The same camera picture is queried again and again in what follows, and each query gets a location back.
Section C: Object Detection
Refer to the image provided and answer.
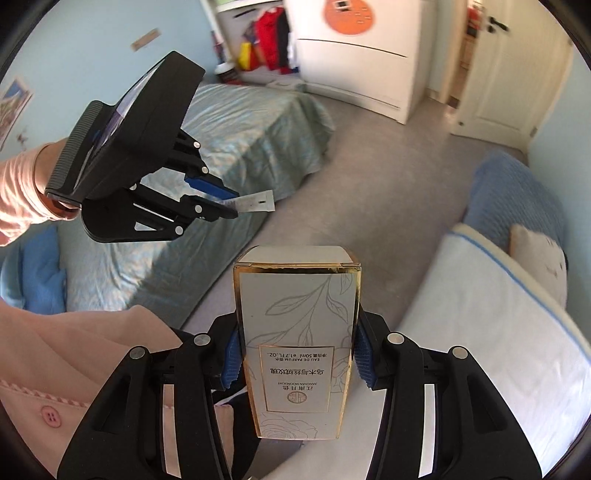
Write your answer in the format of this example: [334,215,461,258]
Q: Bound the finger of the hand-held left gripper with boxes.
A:
[134,185,238,227]
[168,129,238,195]

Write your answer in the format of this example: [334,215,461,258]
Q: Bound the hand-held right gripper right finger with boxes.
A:
[353,309,543,480]

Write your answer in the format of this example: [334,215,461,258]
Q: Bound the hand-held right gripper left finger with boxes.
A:
[58,311,243,480]

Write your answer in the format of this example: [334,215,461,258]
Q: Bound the white tube with black cap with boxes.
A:
[219,190,276,214]

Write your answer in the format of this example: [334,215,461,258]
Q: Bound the white gold perfume box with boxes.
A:
[232,246,363,440]

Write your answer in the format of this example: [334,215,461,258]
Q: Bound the person's left forearm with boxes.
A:
[0,141,83,247]

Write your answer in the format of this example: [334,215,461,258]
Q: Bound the bed with grey-green cover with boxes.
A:
[0,83,335,328]

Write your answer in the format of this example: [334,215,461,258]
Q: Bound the white tablecloth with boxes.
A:
[397,223,591,480]

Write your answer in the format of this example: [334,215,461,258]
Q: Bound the yellow bag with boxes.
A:
[238,41,259,71]

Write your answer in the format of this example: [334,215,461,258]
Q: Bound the red hanging clothes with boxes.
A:
[252,7,291,70]

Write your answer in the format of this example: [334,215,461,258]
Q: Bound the person's pink pajama top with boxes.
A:
[0,298,236,480]

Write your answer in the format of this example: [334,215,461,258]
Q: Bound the blue pillow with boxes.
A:
[0,226,70,312]

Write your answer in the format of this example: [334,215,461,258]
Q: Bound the white wardrobe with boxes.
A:
[284,0,435,125]

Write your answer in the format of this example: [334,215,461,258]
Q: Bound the beige cushion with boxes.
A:
[509,224,568,308]

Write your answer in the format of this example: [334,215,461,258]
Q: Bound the orange round sticker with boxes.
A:
[323,0,376,34]

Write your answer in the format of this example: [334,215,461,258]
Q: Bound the cream panelled door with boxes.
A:
[450,0,573,144]

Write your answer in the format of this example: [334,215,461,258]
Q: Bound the tan wall strip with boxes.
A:
[130,28,162,51]

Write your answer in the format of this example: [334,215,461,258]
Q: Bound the wall poster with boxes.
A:
[0,76,33,144]

